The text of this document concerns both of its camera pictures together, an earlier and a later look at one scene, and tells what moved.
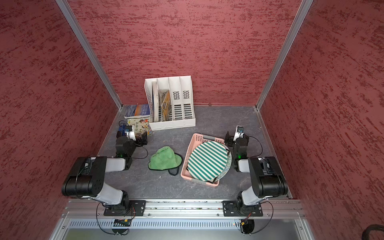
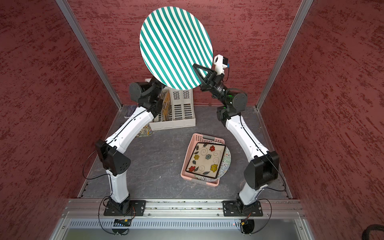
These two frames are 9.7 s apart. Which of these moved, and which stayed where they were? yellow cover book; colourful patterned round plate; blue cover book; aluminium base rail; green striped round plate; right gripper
Moved: right gripper; green striped round plate
Stayed: aluminium base rail; colourful patterned round plate; blue cover book; yellow cover book
